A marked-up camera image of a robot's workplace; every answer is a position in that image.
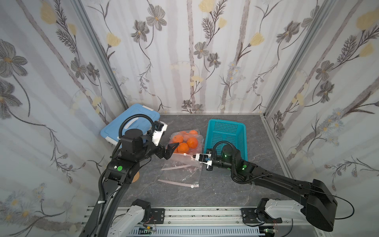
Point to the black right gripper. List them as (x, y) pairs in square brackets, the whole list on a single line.
[(209, 164)]

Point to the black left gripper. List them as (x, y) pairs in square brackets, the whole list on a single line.
[(161, 151)]

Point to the clear zip-top bag front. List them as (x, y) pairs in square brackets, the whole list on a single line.
[(181, 170)]

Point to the clear zip-top bag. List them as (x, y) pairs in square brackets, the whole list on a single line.
[(190, 141), (181, 170)]

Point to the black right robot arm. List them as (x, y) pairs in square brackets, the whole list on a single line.
[(310, 201)]

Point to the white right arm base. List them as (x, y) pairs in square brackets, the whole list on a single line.
[(270, 211)]

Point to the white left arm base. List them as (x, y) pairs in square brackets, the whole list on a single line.
[(140, 213)]

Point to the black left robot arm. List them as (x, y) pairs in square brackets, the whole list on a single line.
[(133, 147)]

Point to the clear zip-top bag rear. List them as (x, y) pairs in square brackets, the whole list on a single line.
[(190, 141)]

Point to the teal plastic basket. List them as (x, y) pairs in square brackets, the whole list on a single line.
[(224, 130)]

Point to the blue lid storage box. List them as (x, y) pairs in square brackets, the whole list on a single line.
[(110, 132)]

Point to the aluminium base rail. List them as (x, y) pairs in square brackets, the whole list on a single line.
[(225, 221)]

